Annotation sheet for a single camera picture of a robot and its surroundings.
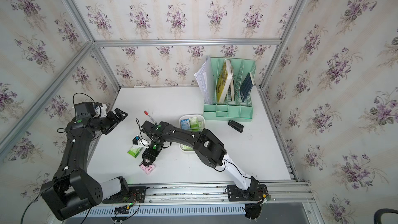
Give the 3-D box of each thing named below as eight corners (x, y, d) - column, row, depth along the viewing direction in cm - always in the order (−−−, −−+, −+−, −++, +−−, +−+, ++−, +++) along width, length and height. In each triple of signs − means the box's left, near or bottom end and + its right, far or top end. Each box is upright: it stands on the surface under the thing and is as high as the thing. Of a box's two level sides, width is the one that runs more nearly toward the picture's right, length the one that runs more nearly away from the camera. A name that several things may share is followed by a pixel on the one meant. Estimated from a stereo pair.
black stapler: (226, 125, 100) (227, 122, 98) (229, 121, 102) (230, 118, 100) (241, 133, 96) (242, 131, 94) (244, 129, 98) (245, 126, 96)
